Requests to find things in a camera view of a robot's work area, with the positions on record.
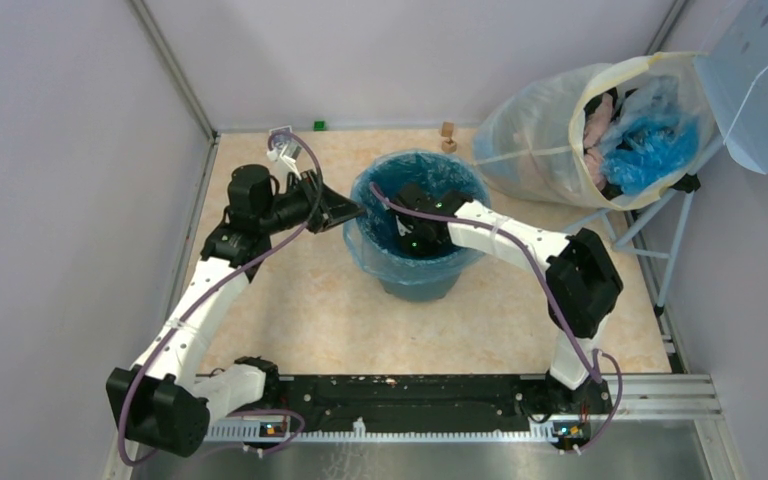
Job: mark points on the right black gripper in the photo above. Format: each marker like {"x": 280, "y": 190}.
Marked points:
{"x": 403, "y": 237}

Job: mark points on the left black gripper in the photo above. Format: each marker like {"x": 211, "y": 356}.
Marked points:
{"x": 327, "y": 207}

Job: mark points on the blue plastic trash bag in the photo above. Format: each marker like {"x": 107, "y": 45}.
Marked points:
{"x": 413, "y": 179}

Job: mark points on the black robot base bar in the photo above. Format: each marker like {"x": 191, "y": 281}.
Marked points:
{"x": 462, "y": 403}

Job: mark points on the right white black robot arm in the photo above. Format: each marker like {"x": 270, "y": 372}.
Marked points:
{"x": 575, "y": 271}

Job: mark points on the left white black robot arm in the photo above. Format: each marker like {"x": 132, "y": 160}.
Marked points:
{"x": 159, "y": 402}

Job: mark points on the teal plastic trash bin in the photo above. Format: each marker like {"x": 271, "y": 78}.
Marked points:
{"x": 420, "y": 288}

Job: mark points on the blue bags inside large bag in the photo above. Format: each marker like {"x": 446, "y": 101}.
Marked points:
{"x": 650, "y": 137}

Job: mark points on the playing card deck box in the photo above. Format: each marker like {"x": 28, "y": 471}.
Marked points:
{"x": 281, "y": 130}

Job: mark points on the lower small wooden block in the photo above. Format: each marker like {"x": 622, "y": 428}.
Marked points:
{"x": 449, "y": 146}

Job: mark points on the small wooden block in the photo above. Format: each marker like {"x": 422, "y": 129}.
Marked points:
{"x": 447, "y": 129}
{"x": 449, "y": 146}

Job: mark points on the upper small wooden block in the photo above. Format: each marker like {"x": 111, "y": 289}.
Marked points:
{"x": 447, "y": 129}

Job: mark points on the large translucent stuffed bag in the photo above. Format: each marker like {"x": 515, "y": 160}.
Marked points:
{"x": 542, "y": 143}

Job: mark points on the perforated white metal panel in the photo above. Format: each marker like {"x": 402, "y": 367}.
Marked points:
{"x": 735, "y": 78}

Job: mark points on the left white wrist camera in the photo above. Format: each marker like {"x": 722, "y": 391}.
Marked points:
{"x": 283, "y": 155}

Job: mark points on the aluminium frame post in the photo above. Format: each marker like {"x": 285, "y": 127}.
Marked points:
{"x": 172, "y": 67}

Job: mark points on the white slotted cable duct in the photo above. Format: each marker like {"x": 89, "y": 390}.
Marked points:
{"x": 255, "y": 431}

